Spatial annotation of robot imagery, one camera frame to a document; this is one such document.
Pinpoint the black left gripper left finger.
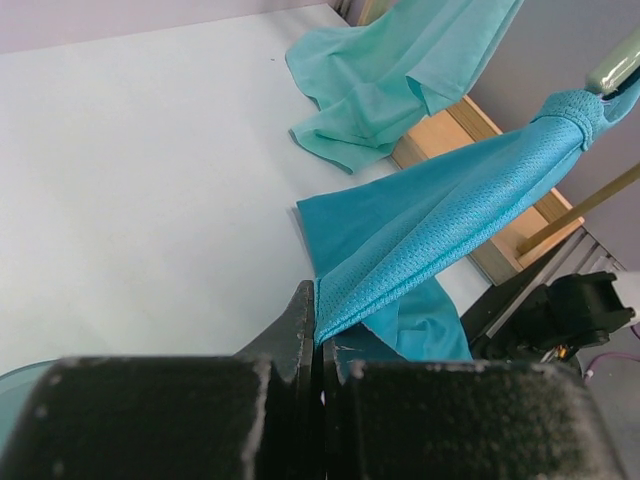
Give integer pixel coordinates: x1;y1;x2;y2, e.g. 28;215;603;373
1;281;320;479

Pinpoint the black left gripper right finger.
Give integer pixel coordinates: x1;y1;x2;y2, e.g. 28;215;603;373
319;329;626;479

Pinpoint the blue mesh t shirt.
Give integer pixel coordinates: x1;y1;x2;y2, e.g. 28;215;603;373
298;87;639;361

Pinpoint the mint green t shirt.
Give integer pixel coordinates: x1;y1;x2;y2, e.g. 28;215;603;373
285;0;522;173

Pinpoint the translucent green plastic hanger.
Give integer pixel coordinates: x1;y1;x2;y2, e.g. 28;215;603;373
585;28;639;96

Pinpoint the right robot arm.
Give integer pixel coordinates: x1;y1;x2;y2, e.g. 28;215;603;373
462;271;639;363

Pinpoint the teal transparent plastic bin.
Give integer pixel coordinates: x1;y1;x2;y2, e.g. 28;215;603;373
0;360;55;419

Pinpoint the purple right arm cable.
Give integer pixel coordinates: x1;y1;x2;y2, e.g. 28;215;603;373
582;351;640;381

